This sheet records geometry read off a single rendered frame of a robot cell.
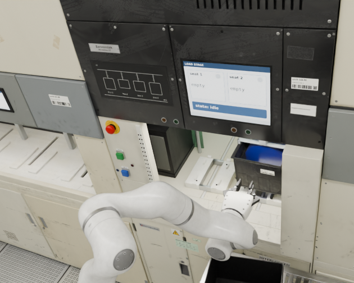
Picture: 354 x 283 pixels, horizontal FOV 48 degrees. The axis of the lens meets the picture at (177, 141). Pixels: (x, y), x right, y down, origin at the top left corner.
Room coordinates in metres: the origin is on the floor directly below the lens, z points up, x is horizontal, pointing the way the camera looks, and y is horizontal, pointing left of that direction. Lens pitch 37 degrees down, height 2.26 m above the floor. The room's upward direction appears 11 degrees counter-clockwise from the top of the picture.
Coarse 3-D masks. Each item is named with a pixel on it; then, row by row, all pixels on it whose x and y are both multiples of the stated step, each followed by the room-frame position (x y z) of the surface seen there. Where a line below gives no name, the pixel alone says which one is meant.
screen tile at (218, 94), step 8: (192, 72) 1.15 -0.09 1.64; (200, 72) 1.14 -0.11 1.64; (208, 72) 1.12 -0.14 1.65; (216, 72) 1.11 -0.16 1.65; (192, 80) 1.16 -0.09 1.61; (200, 80) 1.14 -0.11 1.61; (208, 80) 1.13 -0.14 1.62; (216, 80) 1.11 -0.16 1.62; (192, 88) 1.16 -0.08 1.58; (200, 88) 1.14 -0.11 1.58; (216, 88) 1.11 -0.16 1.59; (224, 88) 1.10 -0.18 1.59; (192, 96) 1.16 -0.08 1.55; (200, 96) 1.14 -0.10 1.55; (208, 96) 1.13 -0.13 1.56; (216, 96) 1.11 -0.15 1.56; (224, 96) 1.10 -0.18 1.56
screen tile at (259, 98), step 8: (232, 80) 1.08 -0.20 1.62; (240, 80) 1.07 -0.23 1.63; (248, 80) 1.06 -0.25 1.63; (264, 80) 1.03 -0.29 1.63; (256, 88) 1.05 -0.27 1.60; (264, 88) 1.03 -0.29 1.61; (232, 96) 1.09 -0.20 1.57; (240, 96) 1.07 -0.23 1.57; (248, 96) 1.06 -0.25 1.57; (256, 96) 1.05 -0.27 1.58; (264, 96) 1.03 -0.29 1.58; (256, 104) 1.05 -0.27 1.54; (264, 104) 1.03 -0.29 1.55
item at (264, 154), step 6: (246, 150) 1.38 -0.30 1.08; (252, 150) 1.36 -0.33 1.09; (258, 150) 1.35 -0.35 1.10; (264, 150) 1.33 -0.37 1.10; (270, 150) 1.31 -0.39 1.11; (246, 156) 1.38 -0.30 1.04; (252, 156) 1.37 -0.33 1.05; (258, 156) 1.35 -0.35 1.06; (264, 156) 1.33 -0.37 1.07; (270, 156) 1.32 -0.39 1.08; (276, 156) 1.30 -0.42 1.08; (264, 162) 1.34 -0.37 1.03; (270, 162) 1.32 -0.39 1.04; (276, 162) 1.30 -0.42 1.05
